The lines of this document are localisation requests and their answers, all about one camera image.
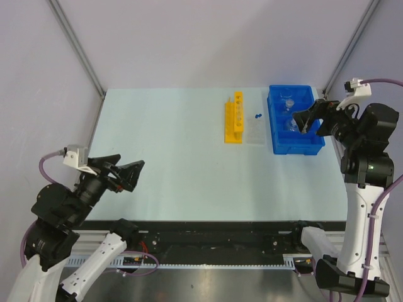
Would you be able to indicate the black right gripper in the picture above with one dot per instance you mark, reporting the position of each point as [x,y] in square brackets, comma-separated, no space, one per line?
[328,112]

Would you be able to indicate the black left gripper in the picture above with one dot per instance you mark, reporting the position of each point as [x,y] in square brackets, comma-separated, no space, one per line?
[130,173]

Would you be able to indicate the glass flask with stopper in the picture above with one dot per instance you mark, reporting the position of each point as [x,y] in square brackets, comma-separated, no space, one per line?
[291,125]

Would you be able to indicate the small glass jar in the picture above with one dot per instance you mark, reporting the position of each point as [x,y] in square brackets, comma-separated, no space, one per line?
[288,106]

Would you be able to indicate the blue plastic tray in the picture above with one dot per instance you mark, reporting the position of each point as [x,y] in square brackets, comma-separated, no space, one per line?
[288,142]

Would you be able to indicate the small clear glass beaker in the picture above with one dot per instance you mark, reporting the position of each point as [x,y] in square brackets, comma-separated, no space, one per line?
[286,93]

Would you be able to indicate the clear plastic well plate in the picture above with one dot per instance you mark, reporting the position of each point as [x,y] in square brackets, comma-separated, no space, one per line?
[255,131]

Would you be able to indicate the yellow test tube rack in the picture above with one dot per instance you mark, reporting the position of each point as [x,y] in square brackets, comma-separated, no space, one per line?
[234,119]

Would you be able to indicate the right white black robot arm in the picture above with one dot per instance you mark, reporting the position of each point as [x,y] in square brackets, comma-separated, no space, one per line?
[369,178]

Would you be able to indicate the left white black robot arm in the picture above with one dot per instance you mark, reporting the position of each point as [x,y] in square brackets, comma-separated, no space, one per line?
[48,243]

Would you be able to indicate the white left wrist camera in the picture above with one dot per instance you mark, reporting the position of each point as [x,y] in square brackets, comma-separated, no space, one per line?
[76,156]

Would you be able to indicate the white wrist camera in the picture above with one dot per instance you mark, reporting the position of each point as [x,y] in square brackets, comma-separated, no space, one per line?
[76,156]
[356,92]

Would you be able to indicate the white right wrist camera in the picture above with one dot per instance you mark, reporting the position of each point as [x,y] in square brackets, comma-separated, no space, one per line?
[356,92]

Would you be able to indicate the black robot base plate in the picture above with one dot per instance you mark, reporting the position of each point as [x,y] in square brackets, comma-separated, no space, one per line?
[216,242]

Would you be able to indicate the white slotted cable duct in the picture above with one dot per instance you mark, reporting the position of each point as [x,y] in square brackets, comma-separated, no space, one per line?
[284,262]

